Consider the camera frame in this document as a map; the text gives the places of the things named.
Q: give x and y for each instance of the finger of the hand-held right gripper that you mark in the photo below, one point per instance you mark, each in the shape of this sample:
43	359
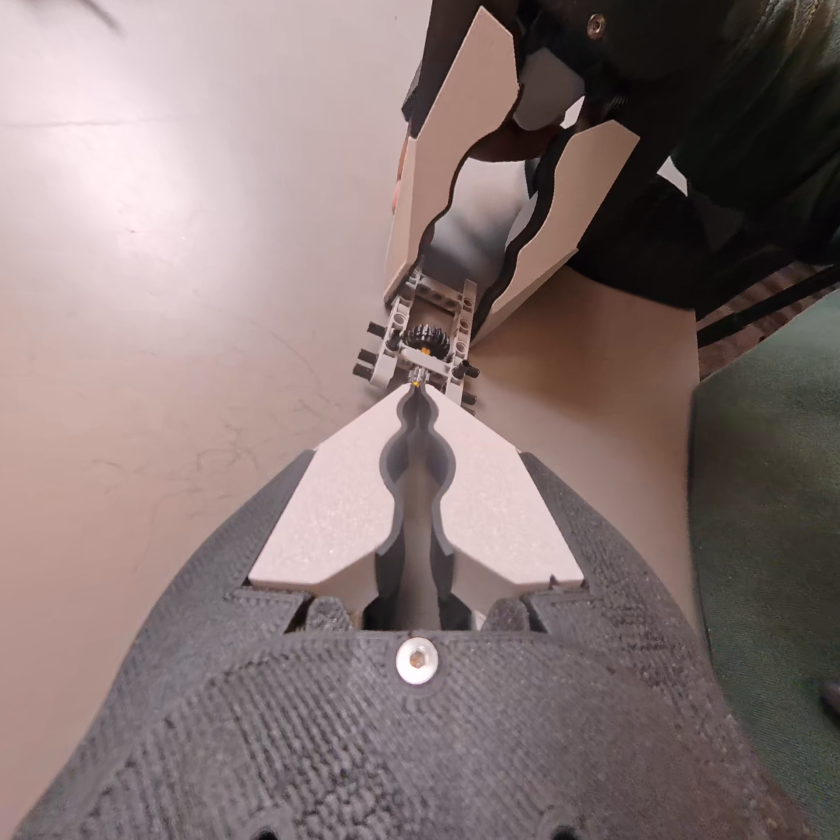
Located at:
577	190
453	131

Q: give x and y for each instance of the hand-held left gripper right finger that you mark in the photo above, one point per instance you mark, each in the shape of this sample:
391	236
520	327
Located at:
505	518

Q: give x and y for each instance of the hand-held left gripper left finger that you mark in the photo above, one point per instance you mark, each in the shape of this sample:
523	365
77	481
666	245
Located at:
328	518

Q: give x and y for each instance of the grey lego frame assembly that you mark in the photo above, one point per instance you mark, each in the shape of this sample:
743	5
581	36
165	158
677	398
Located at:
467	315

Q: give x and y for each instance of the person's right forearm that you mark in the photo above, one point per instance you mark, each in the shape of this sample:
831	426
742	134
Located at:
754	98

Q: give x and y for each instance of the person's right hand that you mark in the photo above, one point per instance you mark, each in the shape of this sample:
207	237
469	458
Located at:
518	144

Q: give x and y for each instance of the person's green shirt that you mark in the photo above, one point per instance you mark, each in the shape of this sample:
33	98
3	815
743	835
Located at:
768	525

